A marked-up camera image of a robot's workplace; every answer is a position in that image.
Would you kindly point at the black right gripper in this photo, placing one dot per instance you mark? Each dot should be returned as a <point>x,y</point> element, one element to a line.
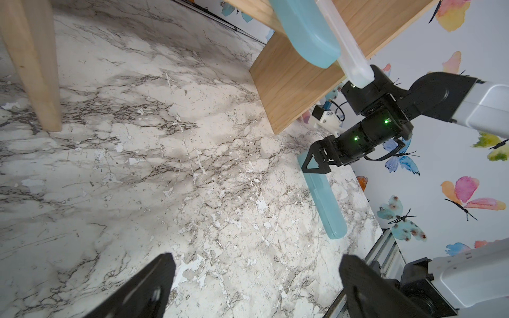
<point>356,143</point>

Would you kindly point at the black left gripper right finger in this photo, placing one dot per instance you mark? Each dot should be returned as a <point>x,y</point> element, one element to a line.
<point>368,295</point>

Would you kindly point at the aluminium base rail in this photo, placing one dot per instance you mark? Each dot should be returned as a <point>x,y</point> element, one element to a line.
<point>390,262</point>

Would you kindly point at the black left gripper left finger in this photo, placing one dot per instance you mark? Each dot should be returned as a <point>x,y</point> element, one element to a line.
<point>144,295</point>

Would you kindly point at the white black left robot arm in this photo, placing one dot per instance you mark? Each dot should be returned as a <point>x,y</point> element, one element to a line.
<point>427,288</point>

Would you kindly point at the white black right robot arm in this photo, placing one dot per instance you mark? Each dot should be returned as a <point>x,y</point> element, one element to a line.
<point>388,111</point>

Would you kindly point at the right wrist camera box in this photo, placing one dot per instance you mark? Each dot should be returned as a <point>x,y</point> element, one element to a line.
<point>326,117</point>

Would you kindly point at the clear frosted pencil case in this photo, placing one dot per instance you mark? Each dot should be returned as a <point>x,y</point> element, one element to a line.
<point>352,60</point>

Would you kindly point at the teal pencil case with label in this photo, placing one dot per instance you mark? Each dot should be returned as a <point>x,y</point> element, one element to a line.
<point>308,31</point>

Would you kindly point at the wooden two-tier shelf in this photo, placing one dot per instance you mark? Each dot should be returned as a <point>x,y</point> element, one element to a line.
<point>287,84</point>

